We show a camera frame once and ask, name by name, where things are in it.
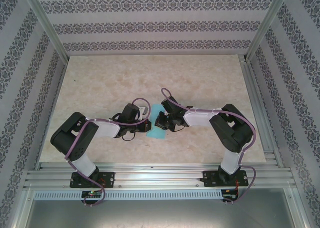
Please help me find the thin black wire loop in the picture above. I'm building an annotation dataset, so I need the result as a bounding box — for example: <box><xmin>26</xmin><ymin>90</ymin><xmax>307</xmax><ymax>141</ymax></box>
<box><xmin>169</xmin><ymin>124</ymin><xmax>186</xmax><ymax>133</ymax></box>
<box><xmin>121</xmin><ymin>131</ymin><xmax>137</xmax><ymax>142</ymax></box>

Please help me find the small circuit board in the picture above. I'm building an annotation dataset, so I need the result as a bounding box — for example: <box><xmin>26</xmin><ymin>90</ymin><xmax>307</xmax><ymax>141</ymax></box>
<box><xmin>81</xmin><ymin>190</ymin><xmax>102</xmax><ymax>198</ymax></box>
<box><xmin>222</xmin><ymin>189</ymin><xmax>240</xmax><ymax>198</ymax></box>

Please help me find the grey metal sheet panel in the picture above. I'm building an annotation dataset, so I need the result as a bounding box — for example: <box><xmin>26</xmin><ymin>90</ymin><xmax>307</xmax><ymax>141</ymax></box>
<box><xmin>22</xmin><ymin>187</ymin><xmax>301</xmax><ymax>228</ymax></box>

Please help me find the aluminium side rail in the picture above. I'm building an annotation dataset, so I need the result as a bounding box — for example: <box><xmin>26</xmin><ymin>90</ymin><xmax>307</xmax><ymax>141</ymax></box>
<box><xmin>238</xmin><ymin>54</ymin><xmax>285</xmax><ymax>168</ymax></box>
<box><xmin>33</xmin><ymin>55</ymin><xmax>69</xmax><ymax>168</ymax></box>

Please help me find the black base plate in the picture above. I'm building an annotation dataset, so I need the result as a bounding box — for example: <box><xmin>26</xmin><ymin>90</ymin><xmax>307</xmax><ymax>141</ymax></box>
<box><xmin>69</xmin><ymin>171</ymin><xmax>116</xmax><ymax>188</ymax></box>
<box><xmin>202</xmin><ymin>170</ymin><xmax>250</xmax><ymax>188</ymax></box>

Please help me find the purple cable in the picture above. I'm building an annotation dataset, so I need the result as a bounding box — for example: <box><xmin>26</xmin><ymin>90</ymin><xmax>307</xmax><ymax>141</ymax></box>
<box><xmin>65</xmin><ymin>97</ymin><xmax>152</xmax><ymax>207</ymax></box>
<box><xmin>161</xmin><ymin>87</ymin><xmax>257</xmax><ymax>204</ymax></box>

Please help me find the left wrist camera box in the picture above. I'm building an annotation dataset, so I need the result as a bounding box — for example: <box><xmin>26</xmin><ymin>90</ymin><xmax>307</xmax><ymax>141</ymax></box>
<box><xmin>138</xmin><ymin>105</ymin><xmax>151</xmax><ymax>120</ymax></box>

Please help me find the aluminium frame post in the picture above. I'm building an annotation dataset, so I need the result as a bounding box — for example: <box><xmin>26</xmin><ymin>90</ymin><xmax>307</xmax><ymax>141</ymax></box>
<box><xmin>244</xmin><ymin>0</ymin><xmax>292</xmax><ymax>62</ymax></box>
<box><xmin>21</xmin><ymin>0</ymin><xmax>70</xmax><ymax>61</ymax></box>

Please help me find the long aluminium mounting rail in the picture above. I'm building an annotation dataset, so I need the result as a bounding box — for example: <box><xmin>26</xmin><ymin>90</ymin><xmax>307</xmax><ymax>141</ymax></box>
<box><xmin>23</xmin><ymin>162</ymin><xmax>298</xmax><ymax>190</ymax></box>

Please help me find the light blue paper sheet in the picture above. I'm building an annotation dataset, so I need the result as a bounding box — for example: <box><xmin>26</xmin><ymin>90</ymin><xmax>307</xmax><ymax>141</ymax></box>
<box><xmin>145</xmin><ymin>103</ymin><xmax>167</xmax><ymax>140</ymax></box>

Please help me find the slotted grey cable duct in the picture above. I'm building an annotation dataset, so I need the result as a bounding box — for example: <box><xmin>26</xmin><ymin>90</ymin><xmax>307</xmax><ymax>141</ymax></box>
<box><xmin>33</xmin><ymin>190</ymin><xmax>225</xmax><ymax>201</ymax></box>

